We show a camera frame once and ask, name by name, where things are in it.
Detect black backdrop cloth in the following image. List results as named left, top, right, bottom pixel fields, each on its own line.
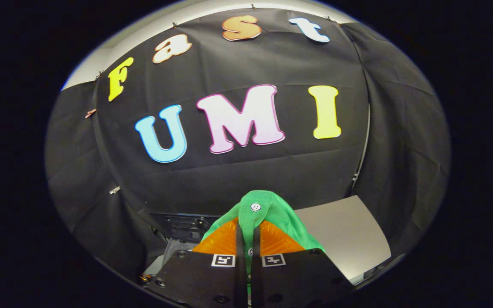
left=45, top=8, right=450, bottom=278

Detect grey washing machine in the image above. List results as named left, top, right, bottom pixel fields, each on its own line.
left=144, top=213, right=214, bottom=283

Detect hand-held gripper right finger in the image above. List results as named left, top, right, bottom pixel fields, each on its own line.
left=252, top=220, right=354, bottom=308

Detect green polo shirt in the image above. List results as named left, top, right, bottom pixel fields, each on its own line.
left=202, top=190, right=326, bottom=274

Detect grey cabinet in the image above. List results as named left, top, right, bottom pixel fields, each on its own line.
left=294, top=195, right=392, bottom=286

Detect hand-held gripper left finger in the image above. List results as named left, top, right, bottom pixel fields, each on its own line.
left=146, top=217, right=247, bottom=308

